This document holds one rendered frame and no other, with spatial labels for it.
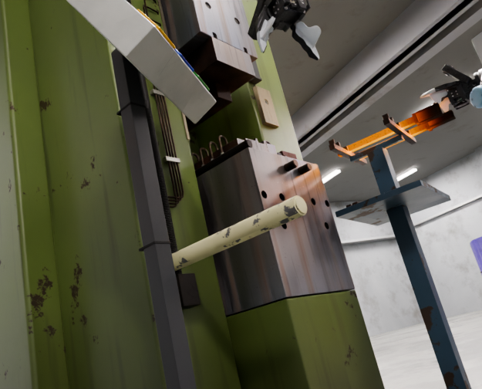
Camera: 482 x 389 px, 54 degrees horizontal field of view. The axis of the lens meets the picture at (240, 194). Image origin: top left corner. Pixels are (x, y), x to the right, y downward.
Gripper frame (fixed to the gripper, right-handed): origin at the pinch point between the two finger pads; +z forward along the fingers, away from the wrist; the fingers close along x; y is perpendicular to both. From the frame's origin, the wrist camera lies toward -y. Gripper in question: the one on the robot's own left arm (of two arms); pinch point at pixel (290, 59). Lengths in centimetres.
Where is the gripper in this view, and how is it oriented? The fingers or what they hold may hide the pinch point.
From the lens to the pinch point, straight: 109.1
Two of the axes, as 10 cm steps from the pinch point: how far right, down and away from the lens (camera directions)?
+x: 8.6, -0.4, 5.1
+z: 2.2, 9.2, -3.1
